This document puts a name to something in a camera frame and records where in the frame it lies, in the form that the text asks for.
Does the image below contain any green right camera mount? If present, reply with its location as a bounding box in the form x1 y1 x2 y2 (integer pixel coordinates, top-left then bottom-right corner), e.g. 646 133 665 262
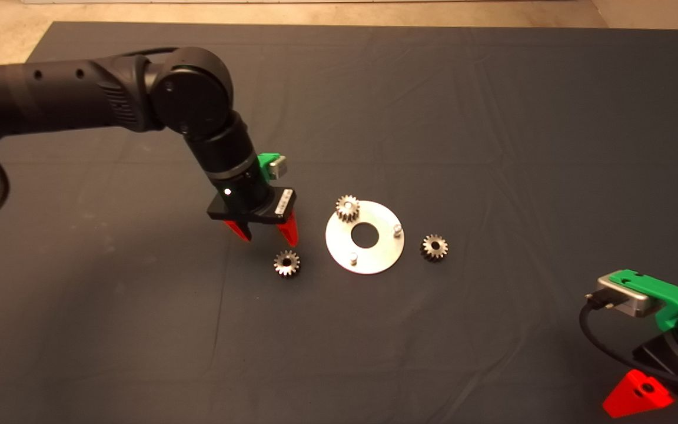
607 269 678 332

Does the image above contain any green left camera mount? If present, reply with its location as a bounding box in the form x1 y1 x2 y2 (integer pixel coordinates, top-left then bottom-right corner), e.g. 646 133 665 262
257 152 284 183

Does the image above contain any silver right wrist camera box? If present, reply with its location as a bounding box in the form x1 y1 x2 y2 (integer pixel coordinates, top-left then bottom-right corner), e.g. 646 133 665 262
595 277 666 319

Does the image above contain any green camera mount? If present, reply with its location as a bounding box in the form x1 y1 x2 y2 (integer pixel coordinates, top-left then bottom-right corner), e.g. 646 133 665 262
257 152 284 183
607 269 678 332

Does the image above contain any black right camera cable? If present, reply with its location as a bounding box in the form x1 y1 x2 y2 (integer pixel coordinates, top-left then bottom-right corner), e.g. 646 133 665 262
578 293 678 392

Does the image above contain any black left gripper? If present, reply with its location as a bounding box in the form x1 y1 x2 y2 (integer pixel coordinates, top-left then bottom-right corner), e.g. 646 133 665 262
208 164 300 248

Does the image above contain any dark grey table cloth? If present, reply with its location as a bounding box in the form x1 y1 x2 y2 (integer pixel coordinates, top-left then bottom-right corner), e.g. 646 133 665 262
0 22 678 424

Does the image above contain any round metal carrier plate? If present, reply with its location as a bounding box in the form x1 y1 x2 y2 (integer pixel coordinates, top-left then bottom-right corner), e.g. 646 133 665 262
325 200 405 275

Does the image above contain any small steel planetary gear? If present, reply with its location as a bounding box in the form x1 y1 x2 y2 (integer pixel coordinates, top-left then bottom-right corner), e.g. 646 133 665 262
420 234 448 263
274 250 301 277
335 195 361 224

